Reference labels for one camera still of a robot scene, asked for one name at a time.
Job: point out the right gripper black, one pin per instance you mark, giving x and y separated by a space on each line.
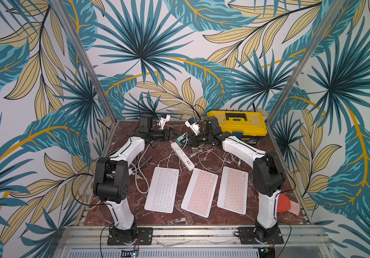
192 140

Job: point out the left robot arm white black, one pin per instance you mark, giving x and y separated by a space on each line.
111 181

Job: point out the white wireless keyboard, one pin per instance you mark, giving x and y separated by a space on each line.
162 190

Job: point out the pink keyboard right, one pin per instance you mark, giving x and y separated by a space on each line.
233 190

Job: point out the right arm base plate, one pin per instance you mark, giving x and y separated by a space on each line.
253 235

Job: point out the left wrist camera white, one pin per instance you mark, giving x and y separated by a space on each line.
163 118

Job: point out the white power strip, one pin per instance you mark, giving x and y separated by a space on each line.
183 156

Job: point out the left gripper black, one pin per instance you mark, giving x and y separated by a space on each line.
165 137

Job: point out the red work glove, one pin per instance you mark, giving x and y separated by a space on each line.
287 205

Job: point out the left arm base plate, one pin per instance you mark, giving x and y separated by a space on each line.
141 236

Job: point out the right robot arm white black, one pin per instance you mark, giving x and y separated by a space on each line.
268 173

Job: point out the yellow black toolbox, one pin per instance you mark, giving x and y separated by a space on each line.
246 126

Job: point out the pink keyboard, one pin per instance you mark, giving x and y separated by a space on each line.
233 190
200 192

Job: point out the pink keyboard middle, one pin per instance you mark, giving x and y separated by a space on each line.
200 192

